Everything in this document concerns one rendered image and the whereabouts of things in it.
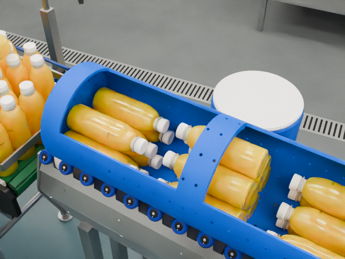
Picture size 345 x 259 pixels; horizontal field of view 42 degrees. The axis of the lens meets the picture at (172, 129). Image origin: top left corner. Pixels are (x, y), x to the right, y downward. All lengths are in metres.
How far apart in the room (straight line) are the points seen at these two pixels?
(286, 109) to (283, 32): 2.33
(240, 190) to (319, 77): 2.36
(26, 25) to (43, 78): 2.37
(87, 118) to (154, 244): 0.39
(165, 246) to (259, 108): 0.49
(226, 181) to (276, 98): 0.49
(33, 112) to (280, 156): 0.72
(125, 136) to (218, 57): 2.29
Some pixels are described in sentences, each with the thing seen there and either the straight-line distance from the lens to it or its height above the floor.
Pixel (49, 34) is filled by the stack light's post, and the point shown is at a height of 1.00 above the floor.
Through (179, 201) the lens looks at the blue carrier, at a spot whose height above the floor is 1.12.
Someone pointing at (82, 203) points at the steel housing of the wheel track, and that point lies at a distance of 1.36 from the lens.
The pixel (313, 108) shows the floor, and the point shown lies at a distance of 3.04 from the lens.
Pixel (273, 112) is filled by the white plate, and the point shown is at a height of 1.04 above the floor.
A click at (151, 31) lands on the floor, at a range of 3.61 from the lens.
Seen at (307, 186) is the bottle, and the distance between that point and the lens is 1.09.
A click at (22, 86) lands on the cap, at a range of 1.38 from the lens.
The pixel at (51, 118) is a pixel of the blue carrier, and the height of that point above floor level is 1.17.
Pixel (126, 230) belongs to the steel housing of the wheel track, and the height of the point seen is 0.86.
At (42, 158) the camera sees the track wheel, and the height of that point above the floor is 0.96.
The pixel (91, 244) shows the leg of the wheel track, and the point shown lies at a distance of 1.66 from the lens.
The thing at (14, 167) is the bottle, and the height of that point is 0.92.
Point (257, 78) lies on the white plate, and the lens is 1.50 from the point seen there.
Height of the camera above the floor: 1.95
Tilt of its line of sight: 45 degrees down
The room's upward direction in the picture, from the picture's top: straight up
